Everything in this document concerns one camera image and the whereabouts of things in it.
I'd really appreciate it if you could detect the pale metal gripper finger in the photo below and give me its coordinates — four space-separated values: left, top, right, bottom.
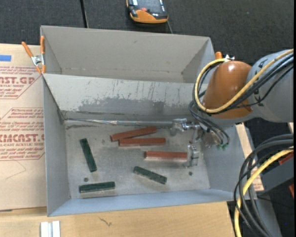
169 118 188 136
182 144 201 168

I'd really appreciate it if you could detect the dark green flat block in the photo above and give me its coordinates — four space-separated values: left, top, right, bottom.
133 166 168 185
79 138 98 173
78 181 116 194

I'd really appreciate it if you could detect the brown cardboard board, red print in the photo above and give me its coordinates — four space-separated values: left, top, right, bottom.
0 42 48 212

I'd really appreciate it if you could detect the red-brown flat block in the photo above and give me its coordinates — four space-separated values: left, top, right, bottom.
118 137 167 148
144 151 188 162
110 126 158 143

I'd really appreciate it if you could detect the grey metal bin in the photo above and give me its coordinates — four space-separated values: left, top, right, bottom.
40 25 240 217

